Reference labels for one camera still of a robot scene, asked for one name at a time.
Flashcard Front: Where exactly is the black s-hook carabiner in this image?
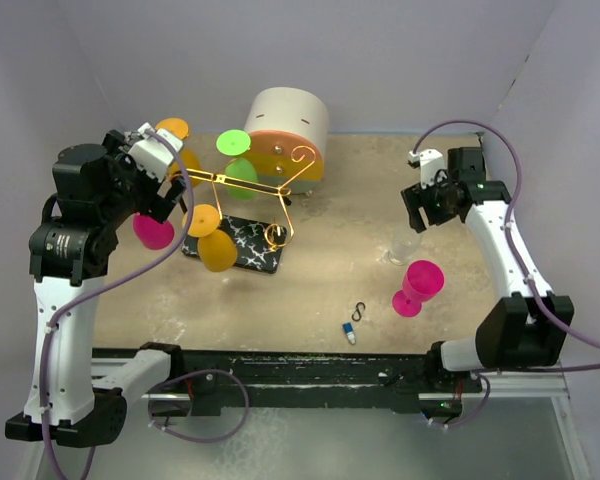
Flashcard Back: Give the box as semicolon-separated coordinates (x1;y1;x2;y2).
351;301;366;322

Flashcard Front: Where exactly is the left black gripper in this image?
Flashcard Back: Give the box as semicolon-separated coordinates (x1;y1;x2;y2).
99;131;186;228

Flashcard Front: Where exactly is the white round drawer cabinet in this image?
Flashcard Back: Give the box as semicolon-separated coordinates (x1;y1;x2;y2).
244;87;329;195

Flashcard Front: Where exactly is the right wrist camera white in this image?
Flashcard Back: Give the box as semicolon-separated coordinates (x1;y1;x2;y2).
407;149;446;189

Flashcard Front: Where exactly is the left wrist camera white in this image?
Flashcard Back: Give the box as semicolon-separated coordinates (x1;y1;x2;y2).
124;123;183;183

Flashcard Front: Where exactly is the pink wine glass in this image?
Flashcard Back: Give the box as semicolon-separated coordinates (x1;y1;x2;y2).
132;214;175;250
392;260;445;317

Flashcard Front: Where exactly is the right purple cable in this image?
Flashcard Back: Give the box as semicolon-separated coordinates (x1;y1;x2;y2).
412;118;600;374

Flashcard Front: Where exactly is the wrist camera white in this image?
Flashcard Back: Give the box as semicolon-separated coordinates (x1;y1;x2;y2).
407;149;446;189
124;123;183;183

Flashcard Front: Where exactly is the small blue white bottle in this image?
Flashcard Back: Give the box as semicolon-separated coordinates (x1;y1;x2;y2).
342;322;356;345

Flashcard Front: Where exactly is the pink wine glass front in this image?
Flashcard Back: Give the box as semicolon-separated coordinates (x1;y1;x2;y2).
392;260;445;317

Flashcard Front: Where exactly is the orange wine glass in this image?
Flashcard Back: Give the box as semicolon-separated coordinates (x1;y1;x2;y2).
182;204;238;273
156;117;201;188

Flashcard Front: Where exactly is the clear wine glass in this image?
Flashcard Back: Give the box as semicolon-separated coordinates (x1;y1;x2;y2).
387;226;422;265

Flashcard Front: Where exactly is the green wine glass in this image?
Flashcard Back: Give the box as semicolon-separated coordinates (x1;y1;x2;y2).
216;129;258;183

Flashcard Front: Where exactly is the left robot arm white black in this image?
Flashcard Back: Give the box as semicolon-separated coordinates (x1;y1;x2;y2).
5;124;186;448

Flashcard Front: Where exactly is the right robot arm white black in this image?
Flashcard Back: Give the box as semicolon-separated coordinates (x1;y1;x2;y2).
401;147;575;391

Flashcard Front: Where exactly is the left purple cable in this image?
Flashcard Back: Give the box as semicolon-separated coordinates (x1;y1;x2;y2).
39;130;194;480

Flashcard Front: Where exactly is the purple cable loop under rail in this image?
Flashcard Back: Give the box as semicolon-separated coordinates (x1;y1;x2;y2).
147;368;251;444

